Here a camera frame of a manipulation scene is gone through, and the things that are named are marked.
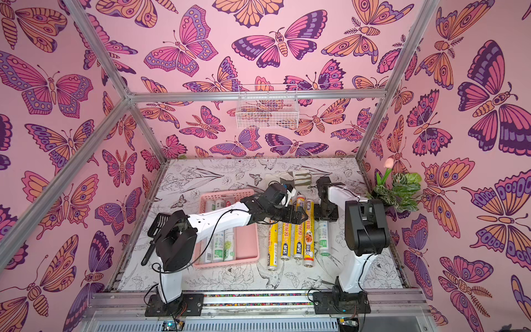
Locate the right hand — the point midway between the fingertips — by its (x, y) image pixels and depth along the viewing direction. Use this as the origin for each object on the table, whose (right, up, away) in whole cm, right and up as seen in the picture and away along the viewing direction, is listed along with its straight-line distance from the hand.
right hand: (320, 218), depth 95 cm
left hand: (-10, +3, -14) cm, 18 cm away
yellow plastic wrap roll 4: (-7, -5, -8) cm, 11 cm away
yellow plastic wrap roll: (-22, -9, -11) cm, 26 cm away
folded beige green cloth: (-8, +19, +16) cm, 26 cm away
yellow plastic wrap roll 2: (-17, -7, -10) cm, 21 cm away
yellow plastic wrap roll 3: (-11, -4, -8) cm, 14 cm away
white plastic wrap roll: (-51, +4, 0) cm, 52 cm away
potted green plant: (+23, +14, -21) cm, 34 cm away
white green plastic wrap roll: (-41, -6, -8) cm, 42 cm away
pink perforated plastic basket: (-34, -8, -5) cm, 35 cm away
